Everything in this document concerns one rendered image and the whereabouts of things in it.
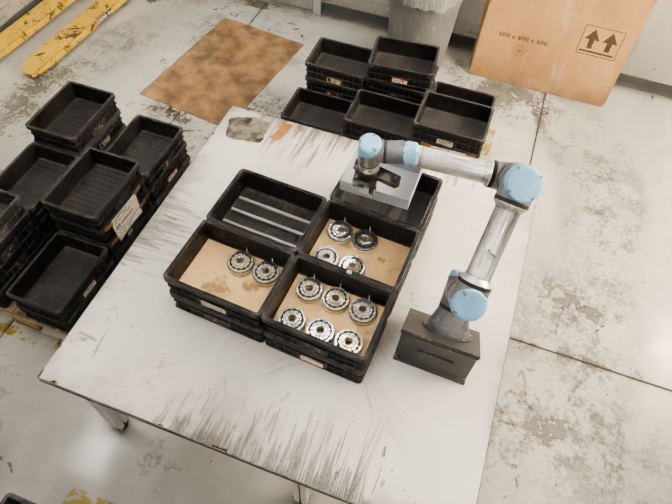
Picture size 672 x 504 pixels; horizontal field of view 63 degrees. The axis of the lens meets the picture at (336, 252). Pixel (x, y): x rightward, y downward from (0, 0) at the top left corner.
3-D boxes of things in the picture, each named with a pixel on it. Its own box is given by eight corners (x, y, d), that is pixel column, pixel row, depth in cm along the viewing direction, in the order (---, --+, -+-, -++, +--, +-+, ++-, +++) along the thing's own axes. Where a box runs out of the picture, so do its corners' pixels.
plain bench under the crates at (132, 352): (497, 271, 317) (538, 191, 260) (429, 570, 229) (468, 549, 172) (245, 193, 344) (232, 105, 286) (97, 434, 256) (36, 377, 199)
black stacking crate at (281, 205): (327, 216, 232) (327, 199, 223) (296, 269, 216) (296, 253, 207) (244, 186, 240) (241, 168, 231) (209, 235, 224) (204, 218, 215)
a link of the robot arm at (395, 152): (417, 140, 182) (384, 139, 183) (419, 141, 171) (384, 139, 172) (415, 164, 184) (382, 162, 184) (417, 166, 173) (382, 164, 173)
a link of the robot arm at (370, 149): (383, 153, 170) (356, 152, 170) (382, 170, 180) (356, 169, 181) (385, 131, 172) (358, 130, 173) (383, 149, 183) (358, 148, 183)
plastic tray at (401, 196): (421, 174, 216) (423, 165, 212) (407, 209, 205) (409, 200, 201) (356, 155, 221) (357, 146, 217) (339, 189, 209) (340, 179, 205)
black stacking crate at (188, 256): (296, 270, 216) (295, 254, 207) (261, 332, 200) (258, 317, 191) (208, 236, 224) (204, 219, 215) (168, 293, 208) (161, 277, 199)
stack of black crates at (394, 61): (431, 106, 376) (445, 47, 338) (419, 138, 357) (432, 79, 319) (373, 90, 383) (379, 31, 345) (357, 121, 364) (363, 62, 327)
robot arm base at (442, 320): (465, 330, 207) (474, 306, 205) (468, 344, 193) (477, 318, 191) (427, 317, 209) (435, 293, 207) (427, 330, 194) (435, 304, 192)
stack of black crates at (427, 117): (475, 163, 346) (495, 107, 309) (465, 197, 329) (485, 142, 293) (414, 146, 353) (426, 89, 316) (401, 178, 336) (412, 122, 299)
